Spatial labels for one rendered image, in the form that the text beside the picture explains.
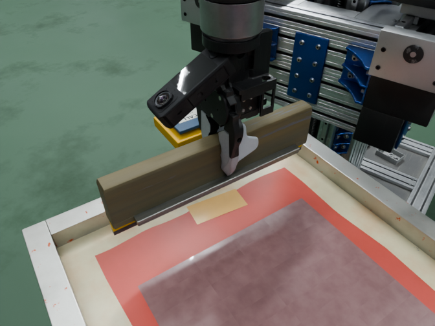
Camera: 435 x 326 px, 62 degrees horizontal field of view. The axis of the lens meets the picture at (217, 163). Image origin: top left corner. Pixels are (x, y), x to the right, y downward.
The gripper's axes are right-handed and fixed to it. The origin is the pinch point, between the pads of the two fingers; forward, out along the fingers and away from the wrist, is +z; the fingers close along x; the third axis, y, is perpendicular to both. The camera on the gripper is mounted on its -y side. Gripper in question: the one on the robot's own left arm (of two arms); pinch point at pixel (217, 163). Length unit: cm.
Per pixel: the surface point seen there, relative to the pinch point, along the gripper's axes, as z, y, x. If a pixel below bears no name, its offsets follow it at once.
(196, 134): 14.3, 10.4, 25.1
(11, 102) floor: 109, -23, 252
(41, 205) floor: 109, -30, 130
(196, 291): 14.0, -10.1, -9.5
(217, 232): 14.1, -1.4, -1.9
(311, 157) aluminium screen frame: 12.4, 25.1, 2.7
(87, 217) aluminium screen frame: 10.5, -19.4, 10.6
